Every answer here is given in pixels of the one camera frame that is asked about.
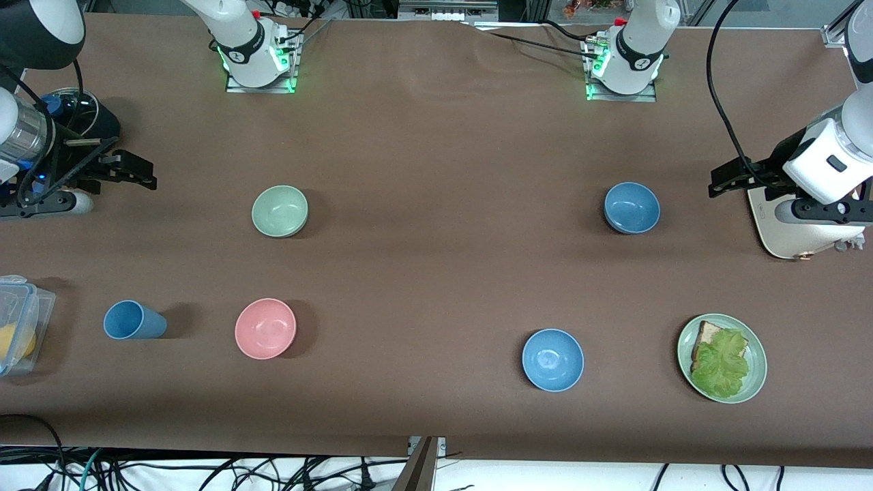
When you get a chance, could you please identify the blue bowl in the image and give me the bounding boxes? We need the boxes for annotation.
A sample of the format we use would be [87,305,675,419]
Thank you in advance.
[604,182,661,235]
[522,329,585,393]

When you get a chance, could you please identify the light green bowl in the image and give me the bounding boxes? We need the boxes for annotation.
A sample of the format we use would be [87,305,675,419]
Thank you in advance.
[252,185,309,239]

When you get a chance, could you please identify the pink bowl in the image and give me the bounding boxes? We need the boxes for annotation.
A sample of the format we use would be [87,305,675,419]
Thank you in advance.
[235,298,297,360]

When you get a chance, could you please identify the cream white toaster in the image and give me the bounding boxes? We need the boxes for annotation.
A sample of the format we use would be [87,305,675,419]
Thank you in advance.
[747,184,867,261]

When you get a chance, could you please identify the clear plastic lidded container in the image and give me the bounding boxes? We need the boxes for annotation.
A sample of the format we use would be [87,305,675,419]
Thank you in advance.
[0,275,57,377]

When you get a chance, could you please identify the blue plastic cup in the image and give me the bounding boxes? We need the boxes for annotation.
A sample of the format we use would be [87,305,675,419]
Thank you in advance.
[103,300,168,340]

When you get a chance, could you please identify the brown bread slice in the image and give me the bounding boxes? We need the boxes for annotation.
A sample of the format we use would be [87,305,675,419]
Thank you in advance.
[691,321,725,372]

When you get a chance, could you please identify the yellow fruit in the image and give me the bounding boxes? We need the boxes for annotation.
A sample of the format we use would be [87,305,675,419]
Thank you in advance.
[0,324,36,362]

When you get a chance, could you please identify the green lettuce leaf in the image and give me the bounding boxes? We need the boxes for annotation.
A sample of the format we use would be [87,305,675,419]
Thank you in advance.
[690,329,750,400]

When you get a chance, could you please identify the light green plate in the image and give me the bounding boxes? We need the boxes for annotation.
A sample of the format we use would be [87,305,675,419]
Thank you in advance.
[677,314,768,404]

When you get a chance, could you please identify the colourful plastic items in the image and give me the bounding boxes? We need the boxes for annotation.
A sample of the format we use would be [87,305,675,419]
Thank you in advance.
[563,0,618,18]

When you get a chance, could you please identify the brown table cover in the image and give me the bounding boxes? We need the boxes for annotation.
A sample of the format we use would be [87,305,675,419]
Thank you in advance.
[0,12,873,470]

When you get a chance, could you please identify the grey metal box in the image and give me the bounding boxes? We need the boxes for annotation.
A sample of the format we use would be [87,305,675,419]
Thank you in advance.
[398,0,500,23]

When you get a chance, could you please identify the dark slanted pole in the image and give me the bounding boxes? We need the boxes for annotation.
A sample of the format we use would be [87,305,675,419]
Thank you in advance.
[392,436,438,491]

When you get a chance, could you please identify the black pot with blue handle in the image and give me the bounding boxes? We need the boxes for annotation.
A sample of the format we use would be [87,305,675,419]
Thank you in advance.
[27,87,121,163]

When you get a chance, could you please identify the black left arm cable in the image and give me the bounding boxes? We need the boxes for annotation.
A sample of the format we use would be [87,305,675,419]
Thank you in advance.
[706,0,768,185]

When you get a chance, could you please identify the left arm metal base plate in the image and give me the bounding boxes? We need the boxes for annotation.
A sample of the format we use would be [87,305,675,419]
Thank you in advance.
[585,38,657,103]

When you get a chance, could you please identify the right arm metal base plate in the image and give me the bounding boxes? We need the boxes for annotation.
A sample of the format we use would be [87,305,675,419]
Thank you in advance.
[225,31,299,94]

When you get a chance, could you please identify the black base cable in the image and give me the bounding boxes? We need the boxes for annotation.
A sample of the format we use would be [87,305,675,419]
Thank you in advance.
[276,14,335,52]

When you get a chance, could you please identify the thin black power cable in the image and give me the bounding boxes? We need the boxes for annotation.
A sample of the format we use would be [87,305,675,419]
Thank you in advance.
[477,19,601,54]

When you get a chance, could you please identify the thick black looped cable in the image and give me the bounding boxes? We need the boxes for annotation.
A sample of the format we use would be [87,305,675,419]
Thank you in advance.
[0,414,67,491]

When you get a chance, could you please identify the teal cable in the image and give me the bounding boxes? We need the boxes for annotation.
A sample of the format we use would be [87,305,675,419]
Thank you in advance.
[77,448,104,491]

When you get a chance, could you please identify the tangled black cable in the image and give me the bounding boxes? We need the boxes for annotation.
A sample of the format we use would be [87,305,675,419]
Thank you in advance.
[102,457,410,491]

